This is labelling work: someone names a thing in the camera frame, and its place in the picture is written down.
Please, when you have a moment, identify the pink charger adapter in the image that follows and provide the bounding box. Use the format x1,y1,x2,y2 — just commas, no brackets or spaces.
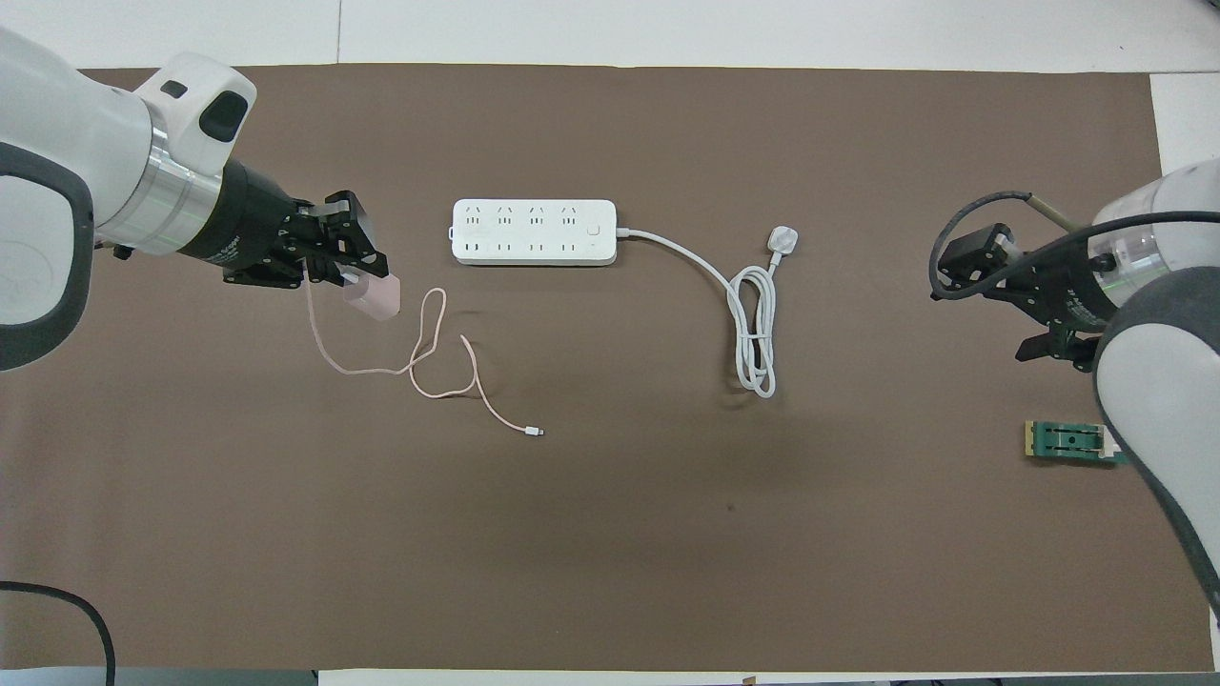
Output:
341,274,403,324

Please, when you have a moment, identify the green circuit board module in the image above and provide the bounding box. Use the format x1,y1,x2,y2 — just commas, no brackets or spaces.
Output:
1025,420,1128,468

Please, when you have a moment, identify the pink charging cable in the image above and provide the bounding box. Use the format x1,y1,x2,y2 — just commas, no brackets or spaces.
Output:
305,281,546,439

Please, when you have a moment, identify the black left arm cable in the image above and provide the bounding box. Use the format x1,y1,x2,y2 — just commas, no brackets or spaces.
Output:
0,581,117,686

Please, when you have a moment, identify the white power strip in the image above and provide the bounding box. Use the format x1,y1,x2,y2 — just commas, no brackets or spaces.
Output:
451,198,619,267

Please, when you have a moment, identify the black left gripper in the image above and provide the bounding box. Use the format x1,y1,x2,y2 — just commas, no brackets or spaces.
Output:
176,160,390,290

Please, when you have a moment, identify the brown table mat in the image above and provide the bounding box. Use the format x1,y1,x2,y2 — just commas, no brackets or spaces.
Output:
0,64,1216,673

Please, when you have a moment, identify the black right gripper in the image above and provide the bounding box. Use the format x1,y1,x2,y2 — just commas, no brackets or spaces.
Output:
939,224,1116,373

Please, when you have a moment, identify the white power cord with plug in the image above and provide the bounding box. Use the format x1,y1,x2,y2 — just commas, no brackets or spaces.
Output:
615,224,800,399

